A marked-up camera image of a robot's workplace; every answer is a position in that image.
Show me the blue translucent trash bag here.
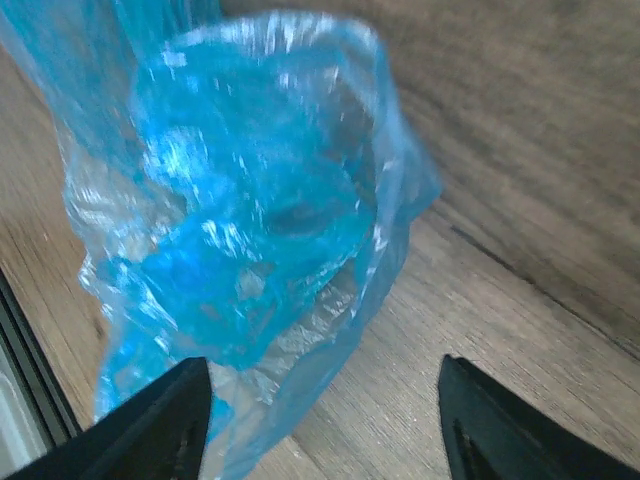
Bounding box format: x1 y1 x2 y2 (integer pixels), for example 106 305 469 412
1 1 441 479

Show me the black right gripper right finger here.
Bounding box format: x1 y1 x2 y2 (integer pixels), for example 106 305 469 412
438 355 639 479

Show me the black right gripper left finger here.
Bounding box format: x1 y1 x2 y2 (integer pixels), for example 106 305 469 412
9 357 212 480

